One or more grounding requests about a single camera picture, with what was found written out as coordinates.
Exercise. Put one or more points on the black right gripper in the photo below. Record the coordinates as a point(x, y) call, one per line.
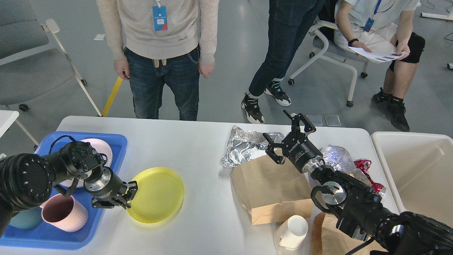
point(300, 150)

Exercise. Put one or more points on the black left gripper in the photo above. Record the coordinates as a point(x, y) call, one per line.
point(104, 184)

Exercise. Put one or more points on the yellow plastic plate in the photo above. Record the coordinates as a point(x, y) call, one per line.
point(160, 194)

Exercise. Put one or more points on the pink ribbed mug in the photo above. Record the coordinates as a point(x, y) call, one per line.
point(65, 213)

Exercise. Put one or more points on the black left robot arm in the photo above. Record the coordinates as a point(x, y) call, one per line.
point(27, 180)

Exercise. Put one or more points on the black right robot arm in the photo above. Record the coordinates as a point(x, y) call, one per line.
point(356, 205)

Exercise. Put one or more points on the crumpled foil ball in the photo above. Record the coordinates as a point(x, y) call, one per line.
point(340, 159)

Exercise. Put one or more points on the crumpled aluminium foil sheet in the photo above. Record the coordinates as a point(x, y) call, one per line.
point(243, 146)

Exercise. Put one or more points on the brown paper bag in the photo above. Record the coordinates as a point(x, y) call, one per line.
point(326, 239)
point(271, 192)

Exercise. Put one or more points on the pink plate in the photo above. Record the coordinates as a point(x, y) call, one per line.
point(101, 147)

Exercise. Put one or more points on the blue plastic tray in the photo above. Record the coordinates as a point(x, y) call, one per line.
point(47, 236)

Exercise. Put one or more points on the white paper cup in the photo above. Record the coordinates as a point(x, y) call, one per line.
point(290, 236)

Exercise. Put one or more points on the teal yellow mug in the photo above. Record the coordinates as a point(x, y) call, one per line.
point(27, 219)

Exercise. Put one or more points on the white grey office chair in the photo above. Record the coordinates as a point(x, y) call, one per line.
point(326, 49)

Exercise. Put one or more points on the person in dark jeans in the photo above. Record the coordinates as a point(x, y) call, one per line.
point(288, 24)

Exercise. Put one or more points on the white paper sheets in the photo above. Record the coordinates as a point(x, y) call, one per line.
point(378, 56)

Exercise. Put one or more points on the beige plastic bin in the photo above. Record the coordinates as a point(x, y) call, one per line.
point(419, 171)

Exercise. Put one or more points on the white side table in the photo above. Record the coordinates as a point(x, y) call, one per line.
point(7, 118)

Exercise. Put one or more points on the seated person in white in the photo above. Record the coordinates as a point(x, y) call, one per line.
point(385, 26)

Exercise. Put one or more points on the person in beige sweater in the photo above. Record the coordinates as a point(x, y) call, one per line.
point(162, 42)

